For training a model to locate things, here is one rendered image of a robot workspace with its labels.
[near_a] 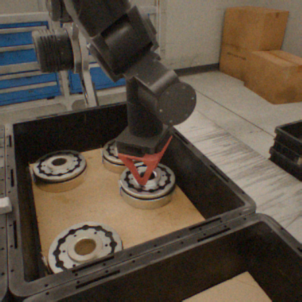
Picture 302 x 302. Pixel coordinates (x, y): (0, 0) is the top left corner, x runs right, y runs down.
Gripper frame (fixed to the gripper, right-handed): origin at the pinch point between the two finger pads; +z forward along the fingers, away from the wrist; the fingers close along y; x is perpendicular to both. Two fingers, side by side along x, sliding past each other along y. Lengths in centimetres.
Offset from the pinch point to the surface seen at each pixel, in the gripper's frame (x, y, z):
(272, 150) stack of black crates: -29, 83, 40
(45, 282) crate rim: -0.1, -27.0, -6.0
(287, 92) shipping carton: -48, 267, 76
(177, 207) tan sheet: -6.7, -2.4, 4.2
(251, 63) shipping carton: -7, 302, 60
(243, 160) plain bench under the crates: -16.5, 37.0, 17.5
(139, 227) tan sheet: -2.1, -9.1, 4.1
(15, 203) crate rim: 10.8, -19.2, -6.1
